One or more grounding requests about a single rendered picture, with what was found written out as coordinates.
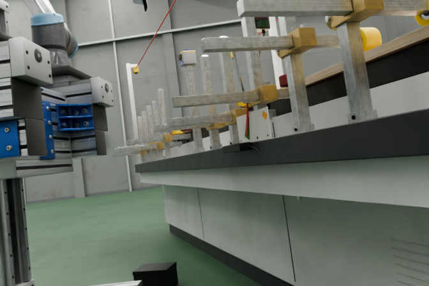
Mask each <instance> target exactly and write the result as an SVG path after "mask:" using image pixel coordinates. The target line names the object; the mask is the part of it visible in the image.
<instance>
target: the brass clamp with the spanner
mask: <svg viewBox="0 0 429 286"><path fill-rule="evenodd" d="M252 91H258V92H259V100H257V101H255V102H249V105H250V106H251V107H252V106H254V105H258V104H268V103H271V102H273V101H276V100H278V92H277V87H276V84H272V85H263V86H260V87H258V88H256V89H254V90H252Z"/></svg>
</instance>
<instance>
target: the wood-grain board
mask: <svg viewBox="0 0 429 286"><path fill-rule="evenodd" d="M427 40H429V24H428V25H427V26H424V27H422V28H419V29H417V30H415V31H413V32H410V33H408V34H405V35H403V36H401V37H399V38H396V39H394V40H391V41H389V42H387V43H384V44H382V45H379V46H378V47H375V48H373V49H370V50H368V51H366V52H364V55H365V62H366V64H367V63H370V62H372V61H375V60H377V59H380V58H382V57H385V56H388V55H390V54H393V53H395V52H398V51H401V50H403V49H406V48H409V47H411V46H414V45H417V44H418V43H421V42H424V41H427ZM341 73H343V65H342V62H341V63H338V64H335V65H333V66H330V67H329V68H326V69H324V70H321V71H319V72H317V73H314V74H312V75H310V76H307V77H305V85H306V87H308V86H310V85H312V84H316V83H318V82H320V81H323V80H326V79H328V78H331V77H334V76H336V75H339V74H341Z"/></svg>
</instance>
